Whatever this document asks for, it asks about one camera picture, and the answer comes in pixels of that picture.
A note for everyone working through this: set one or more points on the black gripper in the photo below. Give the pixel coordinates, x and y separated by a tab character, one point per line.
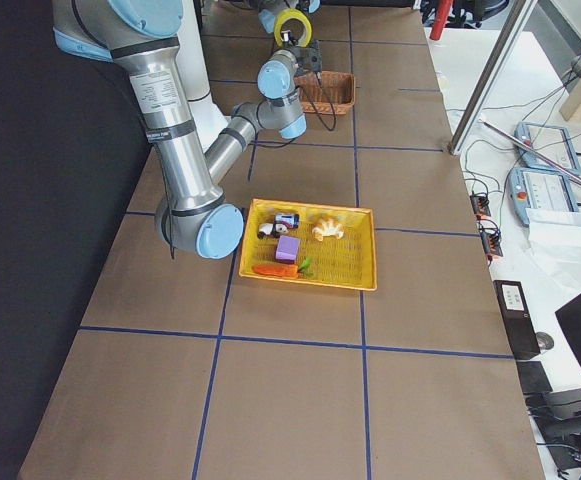
302	54

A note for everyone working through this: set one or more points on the yellow tape roll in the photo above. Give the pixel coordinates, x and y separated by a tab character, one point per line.
288	18

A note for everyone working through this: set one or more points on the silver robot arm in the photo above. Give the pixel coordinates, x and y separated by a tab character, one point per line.
275	13
157	44

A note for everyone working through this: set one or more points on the brown wicker basket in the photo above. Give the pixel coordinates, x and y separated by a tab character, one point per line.
333	93

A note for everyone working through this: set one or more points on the yellow plastic woven basket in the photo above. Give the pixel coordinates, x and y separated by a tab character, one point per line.
349	262

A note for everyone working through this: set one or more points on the red cylinder roll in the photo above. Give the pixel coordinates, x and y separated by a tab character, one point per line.
442	12

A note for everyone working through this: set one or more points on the small black labelled can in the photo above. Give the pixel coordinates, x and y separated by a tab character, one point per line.
289	220

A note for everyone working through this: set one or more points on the toy panda figure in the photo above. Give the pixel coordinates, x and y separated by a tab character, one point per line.
273	229

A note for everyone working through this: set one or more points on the toy croissant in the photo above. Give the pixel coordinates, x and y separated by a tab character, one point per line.
327	227

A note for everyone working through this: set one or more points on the purple foam block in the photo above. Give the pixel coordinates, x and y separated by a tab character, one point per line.
287	249

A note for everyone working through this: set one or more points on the orange toy carrot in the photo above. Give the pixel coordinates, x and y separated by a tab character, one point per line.
284	270

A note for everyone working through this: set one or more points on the near teach pendant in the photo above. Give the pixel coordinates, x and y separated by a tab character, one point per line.
539	189

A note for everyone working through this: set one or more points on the teach pendant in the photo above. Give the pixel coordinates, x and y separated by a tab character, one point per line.
552	141
539	189

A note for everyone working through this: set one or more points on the far teach pendant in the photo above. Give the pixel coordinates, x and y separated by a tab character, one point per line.
552	141

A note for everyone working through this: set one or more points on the black power adapter box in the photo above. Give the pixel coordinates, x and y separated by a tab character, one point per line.
516	319

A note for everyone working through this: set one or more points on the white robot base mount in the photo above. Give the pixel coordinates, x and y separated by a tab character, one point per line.
190	61

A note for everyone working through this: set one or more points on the aluminium frame post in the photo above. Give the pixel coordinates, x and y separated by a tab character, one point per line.
514	25

